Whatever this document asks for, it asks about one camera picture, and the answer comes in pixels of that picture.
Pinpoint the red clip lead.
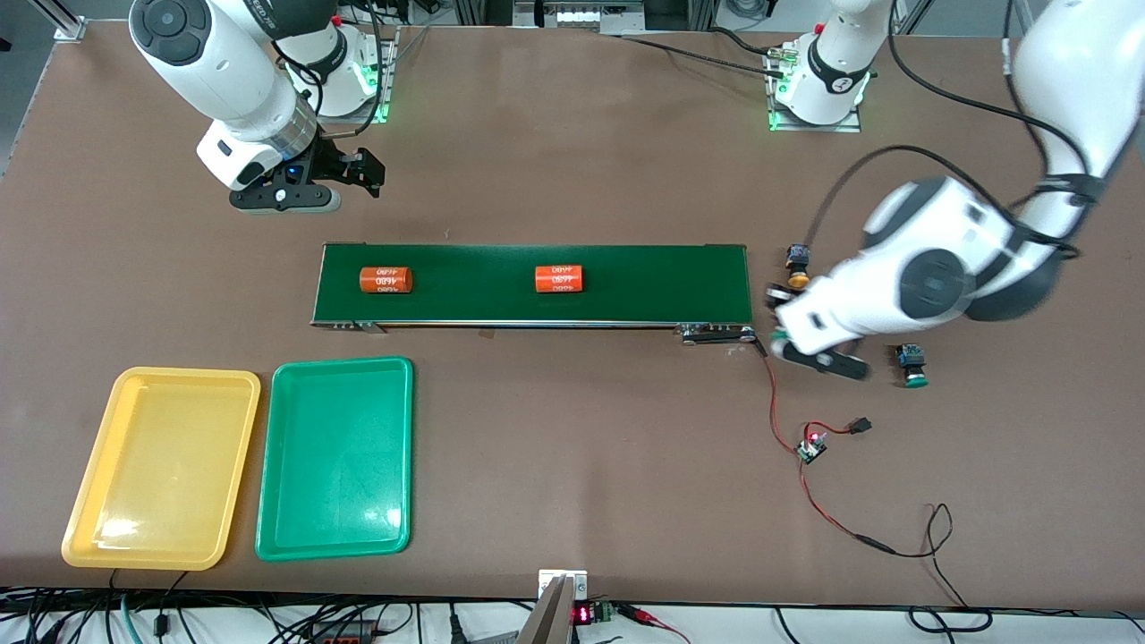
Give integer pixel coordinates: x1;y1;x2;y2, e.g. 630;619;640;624
617;604;691;644

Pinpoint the black cable on table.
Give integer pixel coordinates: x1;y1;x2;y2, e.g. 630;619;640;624
608;27;806;81

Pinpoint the black metal rack frame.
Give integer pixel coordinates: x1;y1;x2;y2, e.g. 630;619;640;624
452;0;721;37

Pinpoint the yellow plastic tray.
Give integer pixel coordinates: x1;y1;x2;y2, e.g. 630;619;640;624
61;366;262;571

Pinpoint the red lead black plug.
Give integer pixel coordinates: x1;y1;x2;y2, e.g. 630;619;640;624
805;417;873;439

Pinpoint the green conveyor belt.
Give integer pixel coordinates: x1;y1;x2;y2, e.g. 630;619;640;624
310;241;768;357

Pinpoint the red black motor wire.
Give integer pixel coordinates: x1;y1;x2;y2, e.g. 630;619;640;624
757;338;806;453

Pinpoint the green plastic tray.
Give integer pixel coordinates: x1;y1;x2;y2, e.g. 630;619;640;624
255;356;415;562

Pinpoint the grey metal camera bracket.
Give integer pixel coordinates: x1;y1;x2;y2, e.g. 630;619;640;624
537;569;589;644

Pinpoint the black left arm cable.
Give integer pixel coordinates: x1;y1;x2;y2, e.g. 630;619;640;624
801;0;1145;269

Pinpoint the aluminium profile post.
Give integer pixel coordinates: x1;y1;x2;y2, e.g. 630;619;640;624
40;0;90;42

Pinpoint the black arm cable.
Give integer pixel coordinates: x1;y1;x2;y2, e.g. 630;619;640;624
273;0;395;135
801;0;1145;269

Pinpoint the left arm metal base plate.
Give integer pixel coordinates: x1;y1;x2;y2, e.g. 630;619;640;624
767;45;864;134

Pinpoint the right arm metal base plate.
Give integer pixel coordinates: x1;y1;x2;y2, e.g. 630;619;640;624
295;27;399;124

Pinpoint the red black power strip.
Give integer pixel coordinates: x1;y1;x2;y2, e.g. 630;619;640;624
309;617;384;644

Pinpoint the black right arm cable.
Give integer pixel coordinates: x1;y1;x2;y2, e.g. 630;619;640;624
273;0;395;135

